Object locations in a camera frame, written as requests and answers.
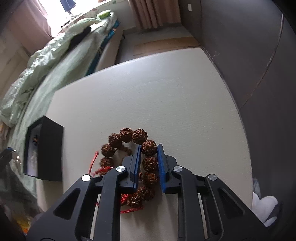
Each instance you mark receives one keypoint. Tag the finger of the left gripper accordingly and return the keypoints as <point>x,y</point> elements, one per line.
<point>7,155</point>

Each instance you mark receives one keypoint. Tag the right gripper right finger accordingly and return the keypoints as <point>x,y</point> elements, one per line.
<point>168,182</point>

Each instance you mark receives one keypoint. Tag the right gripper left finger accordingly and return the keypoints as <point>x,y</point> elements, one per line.
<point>132,165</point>

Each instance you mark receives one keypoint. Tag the black jewelry box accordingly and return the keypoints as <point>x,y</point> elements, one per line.
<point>42,156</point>

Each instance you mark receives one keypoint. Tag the white plush cushion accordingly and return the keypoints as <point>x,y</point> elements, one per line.
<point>267,209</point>

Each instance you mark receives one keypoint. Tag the light green crumpled blanket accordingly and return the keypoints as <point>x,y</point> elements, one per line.
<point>38,66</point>

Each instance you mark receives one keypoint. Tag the flattened cardboard on floor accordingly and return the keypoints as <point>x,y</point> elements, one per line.
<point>164,45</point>

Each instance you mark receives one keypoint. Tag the bed with green sheet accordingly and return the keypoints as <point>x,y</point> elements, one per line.
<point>74,65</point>

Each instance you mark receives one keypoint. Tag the black garment on bed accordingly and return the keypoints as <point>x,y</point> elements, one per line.
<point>78,38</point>

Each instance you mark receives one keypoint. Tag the pink curtain left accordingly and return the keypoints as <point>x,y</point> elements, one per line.
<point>29,25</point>

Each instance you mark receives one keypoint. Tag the pink curtain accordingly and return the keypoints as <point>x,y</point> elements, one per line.
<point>29,25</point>
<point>152,14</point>

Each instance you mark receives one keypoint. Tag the pink curtain right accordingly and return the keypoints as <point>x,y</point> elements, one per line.
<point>152,14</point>

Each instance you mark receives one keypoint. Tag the green pillow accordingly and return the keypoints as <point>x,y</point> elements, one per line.
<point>104,14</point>

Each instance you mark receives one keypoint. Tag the hanging dark clothes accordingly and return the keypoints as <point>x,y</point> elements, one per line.
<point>68,5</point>

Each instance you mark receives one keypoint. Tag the dark grey wardrobe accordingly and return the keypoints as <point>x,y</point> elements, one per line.
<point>253,46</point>

